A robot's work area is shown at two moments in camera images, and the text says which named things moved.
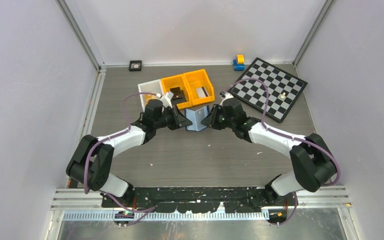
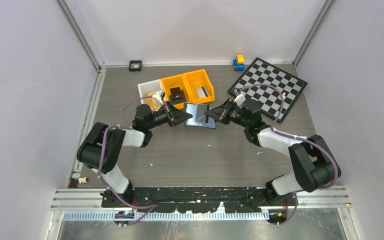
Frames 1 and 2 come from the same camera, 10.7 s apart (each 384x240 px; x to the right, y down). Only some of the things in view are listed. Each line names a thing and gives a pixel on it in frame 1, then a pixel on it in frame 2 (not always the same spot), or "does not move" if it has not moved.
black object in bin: x=178 y=96 does not move
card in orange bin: x=202 y=92 does not move
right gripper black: x=211 y=119 to x=221 y=113
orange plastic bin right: x=198 y=79 does not move
